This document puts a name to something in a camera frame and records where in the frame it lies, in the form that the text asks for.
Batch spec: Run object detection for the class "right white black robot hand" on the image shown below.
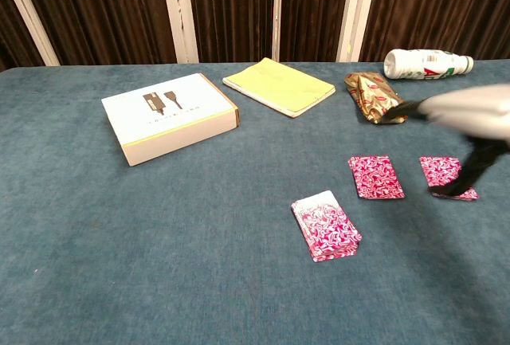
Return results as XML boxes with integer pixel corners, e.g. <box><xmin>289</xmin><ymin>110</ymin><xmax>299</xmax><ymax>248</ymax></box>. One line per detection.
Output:
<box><xmin>380</xmin><ymin>84</ymin><xmax>510</xmax><ymax>197</ymax></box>

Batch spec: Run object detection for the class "pink patterned packet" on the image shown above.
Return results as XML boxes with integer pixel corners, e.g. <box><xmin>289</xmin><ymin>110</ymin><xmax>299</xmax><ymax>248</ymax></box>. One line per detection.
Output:
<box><xmin>419</xmin><ymin>156</ymin><xmax>480</xmax><ymax>202</ymax></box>
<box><xmin>347</xmin><ymin>155</ymin><xmax>406</xmax><ymax>200</ymax></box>
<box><xmin>291</xmin><ymin>190</ymin><xmax>363</xmax><ymax>264</ymax></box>

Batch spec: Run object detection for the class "white green plastic bottle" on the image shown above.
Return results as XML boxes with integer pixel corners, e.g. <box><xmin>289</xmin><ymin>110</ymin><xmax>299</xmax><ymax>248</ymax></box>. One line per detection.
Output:
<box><xmin>383</xmin><ymin>49</ymin><xmax>475</xmax><ymax>82</ymax></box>

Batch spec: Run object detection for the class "gold red snack packet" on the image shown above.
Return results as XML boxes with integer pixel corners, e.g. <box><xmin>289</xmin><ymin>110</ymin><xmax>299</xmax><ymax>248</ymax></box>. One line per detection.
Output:
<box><xmin>343</xmin><ymin>71</ymin><xmax>410</xmax><ymax>126</ymax></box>

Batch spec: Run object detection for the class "dark brown curtain panel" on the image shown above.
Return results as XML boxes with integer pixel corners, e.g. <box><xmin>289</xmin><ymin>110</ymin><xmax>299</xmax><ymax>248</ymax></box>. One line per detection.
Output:
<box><xmin>278</xmin><ymin>0</ymin><xmax>354</xmax><ymax>63</ymax></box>
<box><xmin>359</xmin><ymin>0</ymin><xmax>510</xmax><ymax>63</ymax></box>
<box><xmin>185</xmin><ymin>0</ymin><xmax>277</xmax><ymax>64</ymax></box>
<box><xmin>14</xmin><ymin>0</ymin><xmax>179</xmax><ymax>67</ymax></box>
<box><xmin>0</xmin><ymin>0</ymin><xmax>45</xmax><ymax>72</ymax></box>

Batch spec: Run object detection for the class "yellow spiral notebook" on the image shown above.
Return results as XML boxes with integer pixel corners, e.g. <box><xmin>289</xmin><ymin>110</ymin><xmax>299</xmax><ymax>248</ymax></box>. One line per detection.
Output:
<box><xmin>222</xmin><ymin>57</ymin><xmax>336</xmax><ymax>119</ymax></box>

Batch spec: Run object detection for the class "thin white partition pole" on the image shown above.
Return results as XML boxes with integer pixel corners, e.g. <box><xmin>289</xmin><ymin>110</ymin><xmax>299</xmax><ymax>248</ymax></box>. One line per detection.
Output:
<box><xmin>272</xmin><ymin>0</ymin><xmax>283</xmax><ymax>63</ymax></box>

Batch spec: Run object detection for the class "white flat cardboard box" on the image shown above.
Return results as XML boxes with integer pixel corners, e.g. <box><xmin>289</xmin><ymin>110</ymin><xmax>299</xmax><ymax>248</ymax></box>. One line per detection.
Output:
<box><xmin>100</xmin><ymin>73</ymin><xmax>241</xmax><ymax>167</ymax></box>

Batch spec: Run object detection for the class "blue felt table mat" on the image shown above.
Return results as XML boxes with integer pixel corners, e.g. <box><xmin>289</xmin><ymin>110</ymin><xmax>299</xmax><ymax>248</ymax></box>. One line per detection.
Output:
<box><xmin>0</xmin><ymin>60</ymin><xmax>510</xmax><ymax>345</ymax></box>

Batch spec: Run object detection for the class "white partition frame post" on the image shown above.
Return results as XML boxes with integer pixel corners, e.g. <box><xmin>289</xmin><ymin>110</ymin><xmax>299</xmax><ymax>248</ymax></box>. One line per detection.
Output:
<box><xmin>159</xmin><ymin>0</ymin><xmax>199</xmax><ymax>64</ymax></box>
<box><xmin>335</xmin><ymin>0</ymin><xmax>380</xmax><ymax>63</ymax></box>
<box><xmin>0</xmin><ymin>0</ymin><xmax>61</xmax><ymax>67</ymax></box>

